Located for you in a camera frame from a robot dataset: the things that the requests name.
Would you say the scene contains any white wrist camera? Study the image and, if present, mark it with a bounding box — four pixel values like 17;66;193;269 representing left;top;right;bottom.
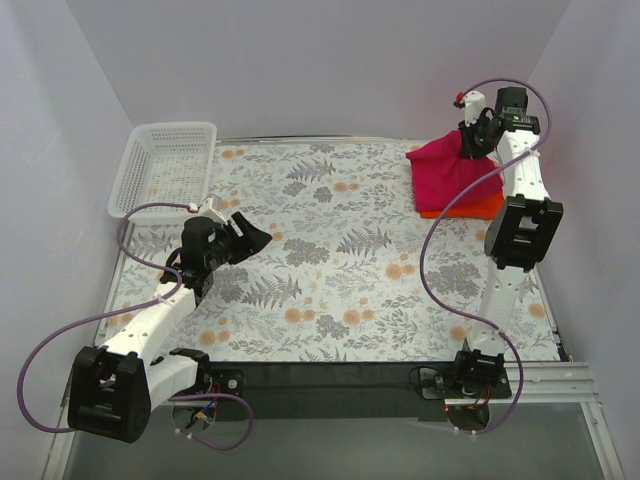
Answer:
454;90;486;127
187;196;227;225

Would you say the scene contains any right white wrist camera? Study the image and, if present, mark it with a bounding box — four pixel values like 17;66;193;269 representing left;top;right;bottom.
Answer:
454;90;486;127

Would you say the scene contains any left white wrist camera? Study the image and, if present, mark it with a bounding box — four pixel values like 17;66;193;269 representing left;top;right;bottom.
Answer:
187;196;227;225

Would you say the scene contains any magenta t-shirt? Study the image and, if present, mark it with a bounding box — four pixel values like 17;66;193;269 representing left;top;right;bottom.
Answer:
406;130;503;212

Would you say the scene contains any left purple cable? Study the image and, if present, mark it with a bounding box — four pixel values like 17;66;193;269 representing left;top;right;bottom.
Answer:
16;202;254;451

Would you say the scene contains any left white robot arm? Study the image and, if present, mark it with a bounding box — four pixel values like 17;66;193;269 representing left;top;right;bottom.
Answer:
67;212;272;443

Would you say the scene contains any floral table mat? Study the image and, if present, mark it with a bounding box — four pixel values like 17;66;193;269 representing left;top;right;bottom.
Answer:
98;139;559;364

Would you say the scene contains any white plastic basket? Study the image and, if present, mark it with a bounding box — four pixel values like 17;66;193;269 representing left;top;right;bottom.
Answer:
107;121;217;225

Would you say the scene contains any folded orange t-shirt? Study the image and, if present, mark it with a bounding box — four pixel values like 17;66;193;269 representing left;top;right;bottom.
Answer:
415;193;504;220

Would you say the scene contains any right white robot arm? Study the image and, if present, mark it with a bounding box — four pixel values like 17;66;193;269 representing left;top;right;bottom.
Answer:
452;87;564;398

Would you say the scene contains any aluminium frame rail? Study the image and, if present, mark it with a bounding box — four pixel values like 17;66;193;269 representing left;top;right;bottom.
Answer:
44;362;623;479

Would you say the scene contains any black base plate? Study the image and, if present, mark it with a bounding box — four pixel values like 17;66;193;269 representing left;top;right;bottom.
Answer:
177;361;512;422

